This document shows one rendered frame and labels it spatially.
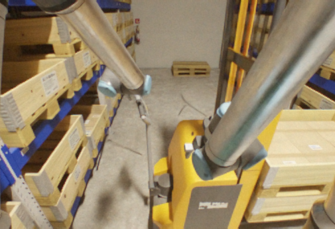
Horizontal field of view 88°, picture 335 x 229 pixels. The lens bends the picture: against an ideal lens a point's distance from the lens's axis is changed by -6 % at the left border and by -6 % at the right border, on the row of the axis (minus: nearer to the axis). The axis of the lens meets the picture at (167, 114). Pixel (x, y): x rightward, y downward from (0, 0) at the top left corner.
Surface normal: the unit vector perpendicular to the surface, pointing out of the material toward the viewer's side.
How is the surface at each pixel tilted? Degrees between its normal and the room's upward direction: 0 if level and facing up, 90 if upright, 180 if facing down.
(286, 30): 88
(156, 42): 90
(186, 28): 90
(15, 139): 90
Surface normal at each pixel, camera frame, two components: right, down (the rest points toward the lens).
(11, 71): 0.05, 0.50
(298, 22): -0.85, 0.29
